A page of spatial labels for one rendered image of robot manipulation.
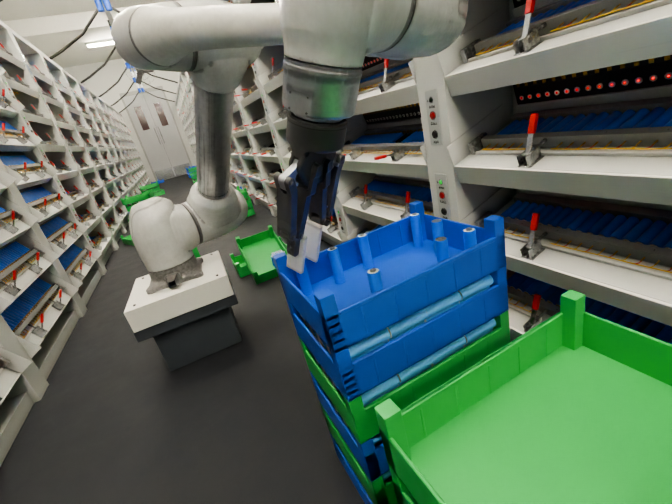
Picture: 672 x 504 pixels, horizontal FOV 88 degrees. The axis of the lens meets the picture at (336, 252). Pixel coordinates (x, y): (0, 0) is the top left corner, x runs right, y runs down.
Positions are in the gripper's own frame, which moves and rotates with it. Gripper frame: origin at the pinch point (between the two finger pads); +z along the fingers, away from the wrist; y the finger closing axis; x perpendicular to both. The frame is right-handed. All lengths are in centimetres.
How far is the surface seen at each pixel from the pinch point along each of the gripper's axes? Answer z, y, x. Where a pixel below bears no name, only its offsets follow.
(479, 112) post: -15, -53, 9
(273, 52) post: -4, -127, -117
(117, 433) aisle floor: 73, 21, -41
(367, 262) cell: 4.7, -9.6, 7.2
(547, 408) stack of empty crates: 1.2, 4.2, 37.0
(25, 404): 89, 31, -82
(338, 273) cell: 5.1, -4.0, 4.7
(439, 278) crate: -3.1, -3.5, 20.3
